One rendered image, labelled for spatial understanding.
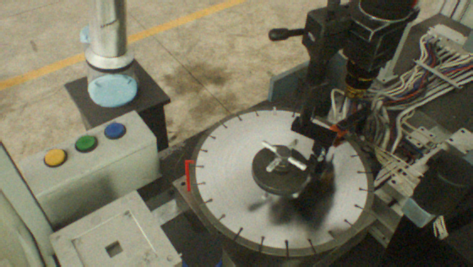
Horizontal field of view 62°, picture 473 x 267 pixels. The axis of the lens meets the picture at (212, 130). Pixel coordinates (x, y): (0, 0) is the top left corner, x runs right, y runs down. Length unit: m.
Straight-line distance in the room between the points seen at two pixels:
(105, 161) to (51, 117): 1.51
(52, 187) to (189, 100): 1.52
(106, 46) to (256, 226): 0.53
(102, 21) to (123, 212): 0.41
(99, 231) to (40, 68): 2.04
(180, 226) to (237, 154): 0.24
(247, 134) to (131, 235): 0.31
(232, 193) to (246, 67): 1.85
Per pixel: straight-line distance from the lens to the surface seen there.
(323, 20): 0.61
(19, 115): 2.46
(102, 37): 0.94
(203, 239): 0.46
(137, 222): 0.78
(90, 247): 0.78
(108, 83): 0.97
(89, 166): 0.88
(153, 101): 1.21
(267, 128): 0.85
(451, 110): 1.36
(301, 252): 0.70
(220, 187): 0.74
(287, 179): 0.75
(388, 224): 0.95
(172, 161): 1.04
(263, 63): 2.57
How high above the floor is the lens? 1.57
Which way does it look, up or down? 48 degrees down
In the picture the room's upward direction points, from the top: straight up
